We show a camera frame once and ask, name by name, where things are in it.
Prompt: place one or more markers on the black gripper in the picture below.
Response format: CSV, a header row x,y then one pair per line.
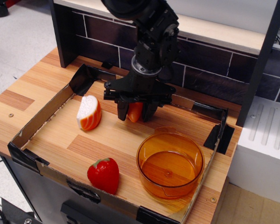
x,y
140,85

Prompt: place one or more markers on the orange toy carrot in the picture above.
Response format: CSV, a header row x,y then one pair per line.
x,y
135,111

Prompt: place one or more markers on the orange transparent plastic pot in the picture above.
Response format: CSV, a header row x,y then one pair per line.
x,y
170,164

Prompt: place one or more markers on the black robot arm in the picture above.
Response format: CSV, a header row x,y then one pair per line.
x,y
157,47

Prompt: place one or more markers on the cardboard fence with black tape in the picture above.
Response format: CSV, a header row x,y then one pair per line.
x,y
51,154

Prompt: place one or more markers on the white orange salmon sushi toy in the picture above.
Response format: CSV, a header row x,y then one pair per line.
x,y
89,113

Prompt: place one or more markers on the red toy strawberry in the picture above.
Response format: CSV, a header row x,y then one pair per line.
x,y
104,175

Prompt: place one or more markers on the dark tile backsplash shelf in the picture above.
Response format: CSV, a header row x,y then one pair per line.
x,y
219,61

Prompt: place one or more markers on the white ribbed sink drainboard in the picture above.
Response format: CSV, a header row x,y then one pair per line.
x,y
255,165

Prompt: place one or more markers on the black object top left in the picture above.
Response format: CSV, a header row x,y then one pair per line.
x,y
0,8

